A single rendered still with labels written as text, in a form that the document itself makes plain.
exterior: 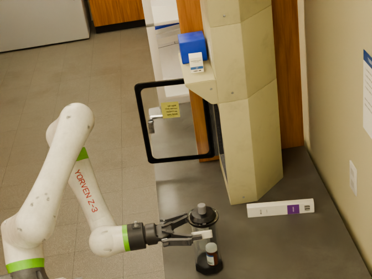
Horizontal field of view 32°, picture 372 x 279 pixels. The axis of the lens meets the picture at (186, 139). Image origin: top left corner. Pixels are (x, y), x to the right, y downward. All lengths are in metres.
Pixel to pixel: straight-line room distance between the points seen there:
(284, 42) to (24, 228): 1.34
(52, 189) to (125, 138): 3.13
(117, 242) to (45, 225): 0.27
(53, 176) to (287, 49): 1.17
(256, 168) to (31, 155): 3.00
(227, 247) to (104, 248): 0.49
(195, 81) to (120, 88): 3.77
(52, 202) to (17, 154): 3.29
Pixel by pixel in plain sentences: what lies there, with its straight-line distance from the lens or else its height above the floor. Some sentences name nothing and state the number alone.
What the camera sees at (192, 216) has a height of 1.19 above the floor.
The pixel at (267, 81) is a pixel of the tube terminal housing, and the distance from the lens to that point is 2.52.
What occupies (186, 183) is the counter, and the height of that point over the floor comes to 0.94.
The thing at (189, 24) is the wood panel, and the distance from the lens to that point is 2.68.
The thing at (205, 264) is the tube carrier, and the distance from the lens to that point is 2.32.
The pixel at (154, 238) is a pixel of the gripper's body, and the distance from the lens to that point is 2.23.
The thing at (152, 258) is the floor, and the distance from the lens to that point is 3.95.
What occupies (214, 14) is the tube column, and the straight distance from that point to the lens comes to 2.29.
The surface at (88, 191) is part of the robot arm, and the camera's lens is 2.38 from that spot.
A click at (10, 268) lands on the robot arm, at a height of 1.15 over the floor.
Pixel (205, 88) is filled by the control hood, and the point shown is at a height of 1.48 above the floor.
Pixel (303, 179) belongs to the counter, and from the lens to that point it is 2.79.
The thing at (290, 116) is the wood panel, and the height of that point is 1.10.
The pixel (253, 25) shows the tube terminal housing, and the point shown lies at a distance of 2.38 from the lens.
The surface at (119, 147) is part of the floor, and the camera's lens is 5.13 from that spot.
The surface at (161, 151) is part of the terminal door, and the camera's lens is 2.88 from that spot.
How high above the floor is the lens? 2.50
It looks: 30 degrees down
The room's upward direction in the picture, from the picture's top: 9 degrees counter-clockwise
